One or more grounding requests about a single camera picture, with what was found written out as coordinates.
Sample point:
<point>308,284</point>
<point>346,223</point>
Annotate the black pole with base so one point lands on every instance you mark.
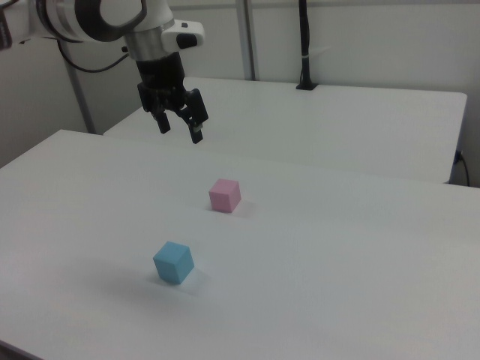
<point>305,37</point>

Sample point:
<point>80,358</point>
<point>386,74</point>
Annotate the white side table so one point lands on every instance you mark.
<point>318,123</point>

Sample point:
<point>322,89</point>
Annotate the grey partition corner post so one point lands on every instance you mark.
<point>81,93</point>

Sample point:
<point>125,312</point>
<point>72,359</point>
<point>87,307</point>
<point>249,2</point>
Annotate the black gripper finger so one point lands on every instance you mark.
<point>197,112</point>
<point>163,123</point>

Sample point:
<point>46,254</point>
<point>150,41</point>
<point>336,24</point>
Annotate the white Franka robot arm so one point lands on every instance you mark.
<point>60,18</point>

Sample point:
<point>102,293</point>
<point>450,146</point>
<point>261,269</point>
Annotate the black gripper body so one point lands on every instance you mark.
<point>161,75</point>

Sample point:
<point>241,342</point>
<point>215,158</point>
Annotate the pink cube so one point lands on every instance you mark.
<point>224,195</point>

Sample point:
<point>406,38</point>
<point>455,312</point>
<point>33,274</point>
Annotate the blue pad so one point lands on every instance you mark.
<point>173,262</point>

